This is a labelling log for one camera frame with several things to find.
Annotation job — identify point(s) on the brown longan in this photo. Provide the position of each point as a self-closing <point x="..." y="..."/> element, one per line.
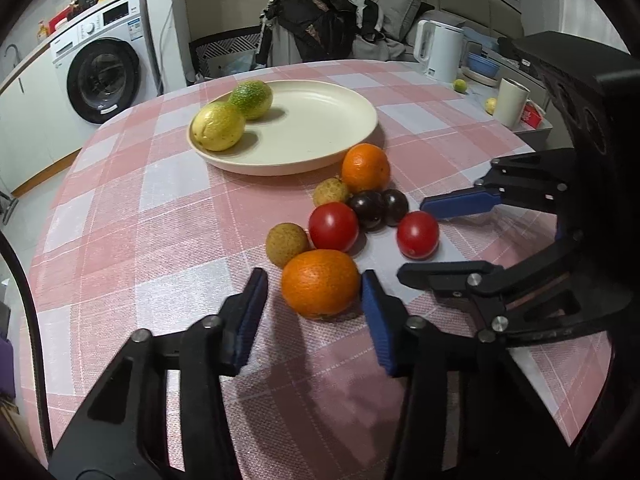
<point x="284" y="242"/>
<point x="329" y="191"/>

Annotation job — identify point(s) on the kitchen faucet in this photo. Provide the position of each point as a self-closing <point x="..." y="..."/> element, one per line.
<point x="13" y="53"/>

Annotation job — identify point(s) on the white electric kettle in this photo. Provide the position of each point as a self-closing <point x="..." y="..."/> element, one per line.
<point x="438" y="49"/>

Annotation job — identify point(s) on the small green lime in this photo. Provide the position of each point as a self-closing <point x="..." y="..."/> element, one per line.
<point x="460" y="86"/>

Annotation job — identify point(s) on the green passion fruit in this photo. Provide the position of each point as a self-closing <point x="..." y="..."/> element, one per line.
<point x="253" y="98"/>

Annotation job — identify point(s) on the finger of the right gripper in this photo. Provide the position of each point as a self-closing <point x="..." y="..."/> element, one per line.
<point x="461" y="203"/>
<point x="449" y="282"/>

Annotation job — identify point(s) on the yellow-green citrus fruit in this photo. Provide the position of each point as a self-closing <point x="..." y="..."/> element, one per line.
<point x="218" y="126"/>

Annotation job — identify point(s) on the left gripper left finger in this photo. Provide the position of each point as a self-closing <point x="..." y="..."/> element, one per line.
<point x="120" y="430"/>

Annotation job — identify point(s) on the red cherry tomato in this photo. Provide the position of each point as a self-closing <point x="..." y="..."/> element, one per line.
<point x="333" y="226"/>
<point x="417" y="235"/>

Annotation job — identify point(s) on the white cup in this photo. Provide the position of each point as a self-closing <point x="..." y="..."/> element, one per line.
<point x="511" y="100"/>

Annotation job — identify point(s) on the blue bowl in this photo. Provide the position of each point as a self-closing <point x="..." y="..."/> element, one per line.
<point x="481" y="65"/>

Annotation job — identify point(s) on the large orange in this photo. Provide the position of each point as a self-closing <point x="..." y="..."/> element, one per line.
<point x="365" y="167"/>

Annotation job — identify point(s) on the dark purple grape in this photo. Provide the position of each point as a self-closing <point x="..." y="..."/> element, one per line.
<point x="369" y="208"/>
<point x="396" y="206"/>

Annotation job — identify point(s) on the white washing machine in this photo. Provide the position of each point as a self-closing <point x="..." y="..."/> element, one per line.
<point x="106" y="61"/>

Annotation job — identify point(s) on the small yellow fruit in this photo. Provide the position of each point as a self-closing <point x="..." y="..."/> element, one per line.
<point x="490" y="105"/>

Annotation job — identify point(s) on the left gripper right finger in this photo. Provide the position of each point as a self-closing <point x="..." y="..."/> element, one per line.
<point x="467" y="404"/>

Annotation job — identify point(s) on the cream round plate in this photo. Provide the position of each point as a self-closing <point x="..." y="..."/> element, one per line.
<point x="311" y="125"/>

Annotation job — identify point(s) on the small orange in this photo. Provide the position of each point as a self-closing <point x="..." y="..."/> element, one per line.
<point x="321" y="283"/>

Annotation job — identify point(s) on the black patterned basket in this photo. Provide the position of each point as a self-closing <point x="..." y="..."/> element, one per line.
<point x="225" y="53"/>

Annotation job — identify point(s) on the black jacket on chair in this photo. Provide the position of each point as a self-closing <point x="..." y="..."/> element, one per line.
<point x="321" y="30"/>

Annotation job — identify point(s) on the white lower kitchen cabinets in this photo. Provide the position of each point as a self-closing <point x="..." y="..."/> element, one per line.
<point x="37" y="125"/>

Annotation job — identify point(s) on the grey sofa cushion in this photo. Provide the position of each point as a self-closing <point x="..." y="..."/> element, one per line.
<point x="398" y="17"/>

